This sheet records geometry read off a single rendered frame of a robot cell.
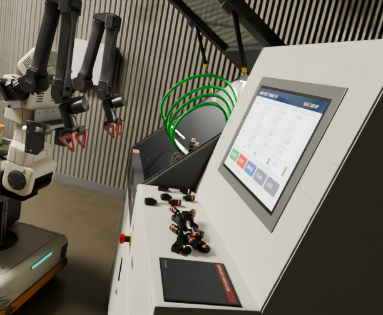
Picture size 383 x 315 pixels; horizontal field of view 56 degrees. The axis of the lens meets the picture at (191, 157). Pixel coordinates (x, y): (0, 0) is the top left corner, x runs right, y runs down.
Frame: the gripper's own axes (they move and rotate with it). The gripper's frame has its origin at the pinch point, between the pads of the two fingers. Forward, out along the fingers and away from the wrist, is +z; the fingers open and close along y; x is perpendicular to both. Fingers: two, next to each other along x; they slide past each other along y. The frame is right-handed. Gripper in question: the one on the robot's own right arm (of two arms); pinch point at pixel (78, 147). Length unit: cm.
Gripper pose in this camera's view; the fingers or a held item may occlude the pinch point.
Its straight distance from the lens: 166.7
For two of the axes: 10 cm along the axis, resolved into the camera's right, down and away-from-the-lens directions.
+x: -9.4, 2.3, 2.4
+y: 2.0, -1.9, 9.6
